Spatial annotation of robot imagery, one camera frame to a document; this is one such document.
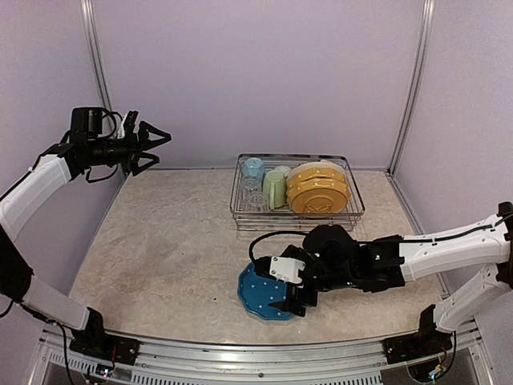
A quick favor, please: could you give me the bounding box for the right corner aluminium post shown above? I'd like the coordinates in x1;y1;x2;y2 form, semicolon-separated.
387;0;435;179

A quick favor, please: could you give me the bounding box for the blue dotted plate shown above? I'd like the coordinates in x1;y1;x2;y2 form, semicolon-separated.
237;262;294;321

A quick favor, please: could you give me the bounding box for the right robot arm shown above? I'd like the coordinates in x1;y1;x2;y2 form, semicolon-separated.
249;202;512;356

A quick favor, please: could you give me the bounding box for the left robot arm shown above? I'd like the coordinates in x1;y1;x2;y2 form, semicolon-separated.
1;107;172;357

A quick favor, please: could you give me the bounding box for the corner aluminium post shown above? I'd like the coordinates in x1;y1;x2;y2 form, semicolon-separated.
79;0;112;110
387;0;435;179

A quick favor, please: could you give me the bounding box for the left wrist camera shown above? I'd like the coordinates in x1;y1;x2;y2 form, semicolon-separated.
115;111;139;139

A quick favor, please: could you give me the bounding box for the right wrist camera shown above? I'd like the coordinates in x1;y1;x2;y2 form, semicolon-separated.
269;257;305;286

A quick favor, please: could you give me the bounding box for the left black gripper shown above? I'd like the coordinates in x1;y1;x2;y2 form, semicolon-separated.
87;120;170;175

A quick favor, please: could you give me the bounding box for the beige plate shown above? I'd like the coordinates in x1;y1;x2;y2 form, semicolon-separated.
319;159;345;173

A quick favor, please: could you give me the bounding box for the metal wire dish rack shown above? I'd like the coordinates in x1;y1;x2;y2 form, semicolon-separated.
230;153;366;231

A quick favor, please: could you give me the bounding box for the light blue faceted cup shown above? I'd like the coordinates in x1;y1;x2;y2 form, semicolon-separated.
242;157;265;180

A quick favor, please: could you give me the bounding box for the clear glass near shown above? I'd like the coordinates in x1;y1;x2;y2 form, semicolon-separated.
245;192;268;213

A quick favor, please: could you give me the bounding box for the aluminium front rail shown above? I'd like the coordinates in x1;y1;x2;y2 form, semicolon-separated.
27;316;494;385

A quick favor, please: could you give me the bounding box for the yellow dotted plate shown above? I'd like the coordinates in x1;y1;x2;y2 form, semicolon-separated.
287;177;351;214
286;160;346;188

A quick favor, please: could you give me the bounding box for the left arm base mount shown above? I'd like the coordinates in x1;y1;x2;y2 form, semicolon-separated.
70;334;141;366

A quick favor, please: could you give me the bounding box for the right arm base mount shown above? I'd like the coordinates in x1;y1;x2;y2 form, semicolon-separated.
382;333;453;364

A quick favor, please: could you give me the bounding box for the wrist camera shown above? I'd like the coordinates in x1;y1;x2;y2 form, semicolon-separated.
269;257;305;286
115;111;139;139

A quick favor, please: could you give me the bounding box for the left corner aluminium post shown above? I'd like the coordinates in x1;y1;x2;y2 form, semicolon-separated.
79;0;112;110

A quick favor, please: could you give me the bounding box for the green mug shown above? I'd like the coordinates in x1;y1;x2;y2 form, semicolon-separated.
263;170;287;211

